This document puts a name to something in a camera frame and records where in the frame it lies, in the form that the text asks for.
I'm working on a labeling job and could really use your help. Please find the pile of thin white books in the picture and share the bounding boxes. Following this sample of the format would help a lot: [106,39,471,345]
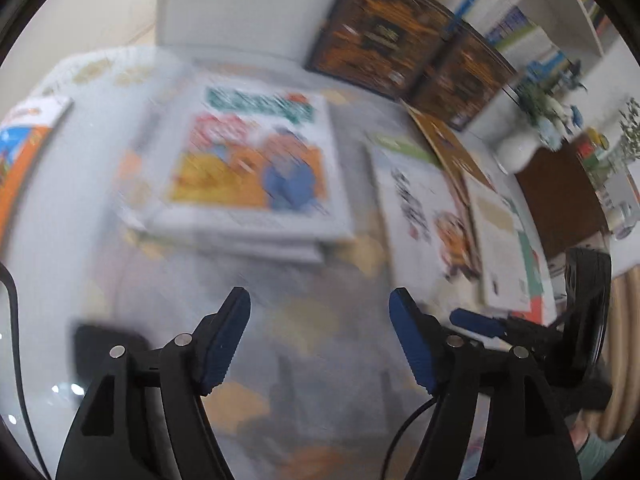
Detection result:
[120,200,356,266]

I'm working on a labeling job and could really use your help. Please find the person's right forearm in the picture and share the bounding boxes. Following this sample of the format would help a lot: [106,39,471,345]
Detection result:
[570,410,626,480]

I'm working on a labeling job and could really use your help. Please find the black cable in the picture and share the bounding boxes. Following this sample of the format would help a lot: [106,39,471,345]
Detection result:
[377,397,441,480]
[0,262,53,480]

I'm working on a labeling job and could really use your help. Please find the glass vase green stems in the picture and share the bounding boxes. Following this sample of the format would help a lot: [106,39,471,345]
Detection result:
[585,100,640,196]

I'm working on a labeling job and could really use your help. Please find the white bookshelf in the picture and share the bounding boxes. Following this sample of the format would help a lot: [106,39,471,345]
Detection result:
[157,0,621,131]

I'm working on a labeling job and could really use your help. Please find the white book beige patch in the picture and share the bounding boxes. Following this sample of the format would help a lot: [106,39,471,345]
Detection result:
[462,175,538,311]

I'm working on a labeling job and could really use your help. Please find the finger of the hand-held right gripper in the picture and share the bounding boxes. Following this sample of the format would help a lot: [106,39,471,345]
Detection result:
[449,308,553,358]

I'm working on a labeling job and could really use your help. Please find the white ribbed vase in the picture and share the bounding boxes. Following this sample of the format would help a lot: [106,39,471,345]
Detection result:
[495,130,543,176]

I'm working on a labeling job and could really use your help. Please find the teal red book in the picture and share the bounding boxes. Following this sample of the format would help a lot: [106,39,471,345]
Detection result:
[510,200,546,326]

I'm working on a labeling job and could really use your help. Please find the red yellow box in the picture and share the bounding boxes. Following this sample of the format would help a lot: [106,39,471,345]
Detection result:
[575,127,611,166]

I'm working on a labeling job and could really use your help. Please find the white warrior figure book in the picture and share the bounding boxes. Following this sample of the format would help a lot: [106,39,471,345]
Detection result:
[367,132,483,306]

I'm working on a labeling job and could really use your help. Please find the dark ornate cover book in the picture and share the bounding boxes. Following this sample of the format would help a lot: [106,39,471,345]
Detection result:
[305,0,456,101]
[410,25,518,133]

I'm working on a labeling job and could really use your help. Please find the brown wooden cabinet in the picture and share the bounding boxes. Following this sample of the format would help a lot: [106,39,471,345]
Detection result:
[515,135,613,261]

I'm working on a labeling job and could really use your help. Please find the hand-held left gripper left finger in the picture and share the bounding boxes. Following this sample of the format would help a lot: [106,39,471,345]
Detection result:
[55,286,252,480]

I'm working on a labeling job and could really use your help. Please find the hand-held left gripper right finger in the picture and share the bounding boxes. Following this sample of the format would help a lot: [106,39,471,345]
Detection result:
[389,287,583,480]

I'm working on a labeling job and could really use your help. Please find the orange blue cartoon book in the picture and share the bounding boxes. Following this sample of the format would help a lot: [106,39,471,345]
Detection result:
[150,85,351,233]

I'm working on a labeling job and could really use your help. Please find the orange bordered picture book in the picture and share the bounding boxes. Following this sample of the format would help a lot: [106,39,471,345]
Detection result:
[0,95,75,246]

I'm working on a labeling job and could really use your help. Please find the row of shelved books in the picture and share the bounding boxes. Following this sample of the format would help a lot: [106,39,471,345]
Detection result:
[310,0,571,81]

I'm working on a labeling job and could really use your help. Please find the mustard brown book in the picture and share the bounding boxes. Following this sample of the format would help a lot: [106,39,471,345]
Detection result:
[405,105,496,196]

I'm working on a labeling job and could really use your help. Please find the white appliance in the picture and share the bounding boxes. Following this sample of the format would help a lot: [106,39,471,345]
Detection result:
[602,170,638,238]

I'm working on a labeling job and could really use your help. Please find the beige striped mat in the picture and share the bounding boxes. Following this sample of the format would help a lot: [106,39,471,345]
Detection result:
[595,265,640,441]

